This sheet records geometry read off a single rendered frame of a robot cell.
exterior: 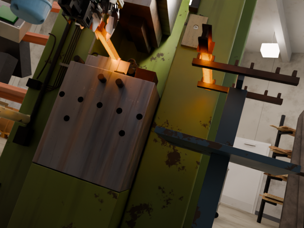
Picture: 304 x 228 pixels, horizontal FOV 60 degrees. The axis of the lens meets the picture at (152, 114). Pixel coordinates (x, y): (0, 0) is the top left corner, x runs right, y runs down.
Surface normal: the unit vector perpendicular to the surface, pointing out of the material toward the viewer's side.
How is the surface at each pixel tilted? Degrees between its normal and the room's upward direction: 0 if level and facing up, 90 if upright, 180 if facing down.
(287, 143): 90
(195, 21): 90
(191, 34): 90
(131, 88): 90
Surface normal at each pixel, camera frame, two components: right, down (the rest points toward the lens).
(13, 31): -0.11, 0.78
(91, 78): -0.11, -0.21
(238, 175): -0.51, -0.30
